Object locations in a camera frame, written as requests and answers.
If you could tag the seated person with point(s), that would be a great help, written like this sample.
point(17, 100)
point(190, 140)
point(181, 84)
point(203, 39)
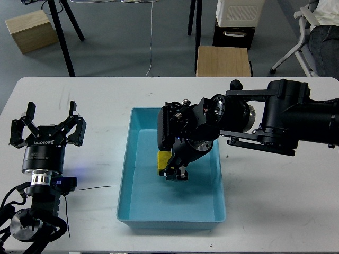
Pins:
point(323, 41)

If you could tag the light blue plastic bin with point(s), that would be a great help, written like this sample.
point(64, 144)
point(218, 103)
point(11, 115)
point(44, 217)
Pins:
point(159, 190)

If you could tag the white office chair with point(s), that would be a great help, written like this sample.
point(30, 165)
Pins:
point(301, 50)

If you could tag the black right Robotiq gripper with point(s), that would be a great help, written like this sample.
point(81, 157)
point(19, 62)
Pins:
point(185, 151)

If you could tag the black table legs centre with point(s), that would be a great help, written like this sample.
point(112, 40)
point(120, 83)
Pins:
point(195, 13)

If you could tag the wooden box centre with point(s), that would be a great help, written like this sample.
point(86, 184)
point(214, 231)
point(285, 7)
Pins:
point(222, 62)

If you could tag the white perforated appliance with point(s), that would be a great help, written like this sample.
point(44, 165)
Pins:
point(239, 13)

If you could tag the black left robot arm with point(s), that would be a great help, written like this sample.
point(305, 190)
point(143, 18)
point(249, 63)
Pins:
point(35, 219)

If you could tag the yellow cube block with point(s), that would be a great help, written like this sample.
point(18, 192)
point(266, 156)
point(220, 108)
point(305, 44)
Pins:
point(162, 160)

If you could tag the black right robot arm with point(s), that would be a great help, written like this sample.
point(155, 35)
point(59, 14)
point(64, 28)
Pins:
point(272, 120)

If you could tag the black drawer box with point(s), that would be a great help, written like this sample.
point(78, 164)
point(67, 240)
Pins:
point(231, 36)

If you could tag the black tripod legs left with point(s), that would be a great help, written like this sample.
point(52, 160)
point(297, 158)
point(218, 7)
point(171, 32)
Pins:
point(60, 34)

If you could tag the light wooden box left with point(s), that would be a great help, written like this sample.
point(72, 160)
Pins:
point(31, 31)

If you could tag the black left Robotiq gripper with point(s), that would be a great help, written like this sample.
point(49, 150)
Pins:
point(45, 146)

